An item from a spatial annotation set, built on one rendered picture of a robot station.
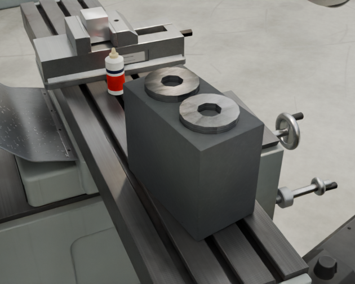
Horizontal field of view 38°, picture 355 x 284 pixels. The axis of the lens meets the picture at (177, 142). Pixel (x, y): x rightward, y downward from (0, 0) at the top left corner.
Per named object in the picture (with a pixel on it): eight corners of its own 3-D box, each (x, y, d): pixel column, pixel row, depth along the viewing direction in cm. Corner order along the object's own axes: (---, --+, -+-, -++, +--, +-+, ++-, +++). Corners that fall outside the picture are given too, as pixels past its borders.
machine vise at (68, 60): (166, 38, 140) (165, -1, 133) (187, 63, 129) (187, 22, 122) (35, 61, 130) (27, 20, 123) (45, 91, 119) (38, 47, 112)
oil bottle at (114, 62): (122, 84, 121) (119, 41, 114) (128, 93, 118) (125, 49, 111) (105, 88, 120) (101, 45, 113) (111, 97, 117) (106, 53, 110)
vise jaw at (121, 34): (123, 23, 131) (122, 8, 129) (138, 44, 122) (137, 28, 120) (100, 26, 130) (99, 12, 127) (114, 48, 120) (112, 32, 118)
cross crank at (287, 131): (286, 132, 167) (291, 101, 159) (307, 154, 158) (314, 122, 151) (243, 145, 162) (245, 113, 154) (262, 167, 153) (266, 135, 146)
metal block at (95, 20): (103, 29, 127) (101, 6, 123) (110, 40, 122) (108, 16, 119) (82, 33, 125) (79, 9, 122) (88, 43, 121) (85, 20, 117)
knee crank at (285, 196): (329, 181, 162) (332, 167, 158) (341, 193, 157) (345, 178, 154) (268, 200, 155) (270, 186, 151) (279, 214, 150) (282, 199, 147)
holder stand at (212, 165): (181, 146, 103) (181, 56, 90) (254, 212, 88) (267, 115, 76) (128, 169, 97) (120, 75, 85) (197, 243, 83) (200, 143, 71)
